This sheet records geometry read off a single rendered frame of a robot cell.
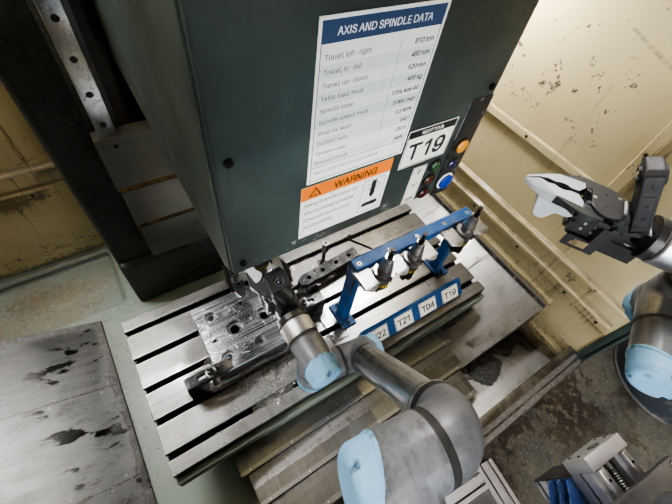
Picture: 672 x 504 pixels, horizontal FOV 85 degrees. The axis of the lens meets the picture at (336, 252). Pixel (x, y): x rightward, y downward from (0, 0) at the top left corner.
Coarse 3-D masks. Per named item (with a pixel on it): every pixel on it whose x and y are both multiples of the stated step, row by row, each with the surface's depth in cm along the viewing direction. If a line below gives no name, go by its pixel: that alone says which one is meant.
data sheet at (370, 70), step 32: (448, 0) 38; (320, 32) 33; (352, 32) 35; (384, 32) 37; (416, 32) 39; (320, 64) 35; (352, 64) 37; (384, 64) 40; (416, 64) 42; (320, 96) 38; (352, 96) 41; (384, 96) 43; (416, 96) 46; (320, 128) 41; (352, 128) 44; (384, 128) 48; (320, 160) 46; (352, 160) 49
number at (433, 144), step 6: (444, 132) 56; (426, 138) 55; (432, 138) 56; (438, 138) 57; (444, 138) 57; (426, 144) 56; (432, 144) 57; (438, 144) 58; (444, 144) 59; (420, 150) 56; (426, 150) 57; (432, 150) 58; (438, 150) 59; (420, 156) 58; (426, 156) 59
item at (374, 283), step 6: (366, 270) 103; (354, 276) 102; (360, 276) 102; (366, 276) 102; (372, 276) 102; (360, 282) 101; (366, 282) 101; (372, 282) 101; (378, 282) 101; (366, 288) 100; (372, 288) 100
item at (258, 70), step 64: (128, 0) 39; (192, 0) 26; (256, 0) 28; (320, 0) 31; (384, 0) 34; (512, 0) 43; (128, 64) 62; (192, 64) 29; (256, 64) 32; (448, 64) 45; (192, 128) 36; (256, 128) 37; (192, 192) 54; (256, 192) 44; (384, 192) 60; (256, 256) 54
